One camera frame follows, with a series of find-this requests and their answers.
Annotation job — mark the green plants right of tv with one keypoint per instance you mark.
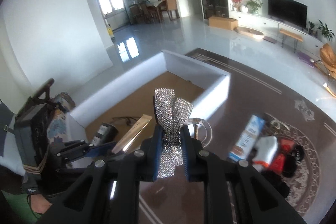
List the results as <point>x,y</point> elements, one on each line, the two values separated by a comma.
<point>321,30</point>

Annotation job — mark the dining table with chairs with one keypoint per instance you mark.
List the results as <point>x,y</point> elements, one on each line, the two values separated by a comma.
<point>148,11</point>

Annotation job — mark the blue white carton box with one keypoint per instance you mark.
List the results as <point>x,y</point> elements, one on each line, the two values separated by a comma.
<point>247,139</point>

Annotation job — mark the white tv console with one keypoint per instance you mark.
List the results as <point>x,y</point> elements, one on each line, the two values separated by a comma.
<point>271,28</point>

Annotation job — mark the orange lounge chair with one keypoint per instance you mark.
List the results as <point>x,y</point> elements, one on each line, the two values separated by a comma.
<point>326,64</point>

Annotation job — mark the wooden bench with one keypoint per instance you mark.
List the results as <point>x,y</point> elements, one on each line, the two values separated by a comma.
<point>287,34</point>

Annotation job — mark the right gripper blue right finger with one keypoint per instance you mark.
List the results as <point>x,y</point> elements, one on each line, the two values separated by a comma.
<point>194,164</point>

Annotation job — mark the round floor cushion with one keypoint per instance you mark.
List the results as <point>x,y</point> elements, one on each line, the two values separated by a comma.
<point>255,34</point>

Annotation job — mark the green potted plant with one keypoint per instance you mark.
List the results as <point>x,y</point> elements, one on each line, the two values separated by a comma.
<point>254,6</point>

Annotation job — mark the white orange bottle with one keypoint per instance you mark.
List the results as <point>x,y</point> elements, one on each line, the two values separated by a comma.
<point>266,149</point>

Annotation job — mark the red snack packet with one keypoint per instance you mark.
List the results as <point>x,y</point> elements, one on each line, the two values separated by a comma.
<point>285,147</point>

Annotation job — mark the black cylinder container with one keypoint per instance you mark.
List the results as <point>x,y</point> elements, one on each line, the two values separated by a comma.
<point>105,134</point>

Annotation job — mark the red flower plant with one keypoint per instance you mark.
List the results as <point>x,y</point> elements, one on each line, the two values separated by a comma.
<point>236,4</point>

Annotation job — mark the cardboard box on floor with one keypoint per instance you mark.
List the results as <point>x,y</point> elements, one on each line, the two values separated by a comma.
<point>223,23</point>

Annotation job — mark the black velvet bow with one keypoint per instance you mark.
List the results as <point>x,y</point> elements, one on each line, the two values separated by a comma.
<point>292,160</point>

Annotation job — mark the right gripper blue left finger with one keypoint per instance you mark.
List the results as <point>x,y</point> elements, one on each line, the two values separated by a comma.
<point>152,148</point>

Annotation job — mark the black flat television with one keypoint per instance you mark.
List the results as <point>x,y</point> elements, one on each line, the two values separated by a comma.
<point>288,11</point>

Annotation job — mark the white sorting box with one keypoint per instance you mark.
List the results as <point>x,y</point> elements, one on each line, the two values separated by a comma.
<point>131,94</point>

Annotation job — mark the black eyeglasses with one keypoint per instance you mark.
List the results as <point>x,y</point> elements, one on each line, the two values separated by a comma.
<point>129,120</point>

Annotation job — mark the person's left hand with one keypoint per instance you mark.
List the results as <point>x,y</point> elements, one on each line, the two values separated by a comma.
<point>38,203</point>

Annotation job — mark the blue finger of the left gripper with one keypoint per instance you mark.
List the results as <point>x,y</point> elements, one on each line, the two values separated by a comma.
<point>101,150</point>

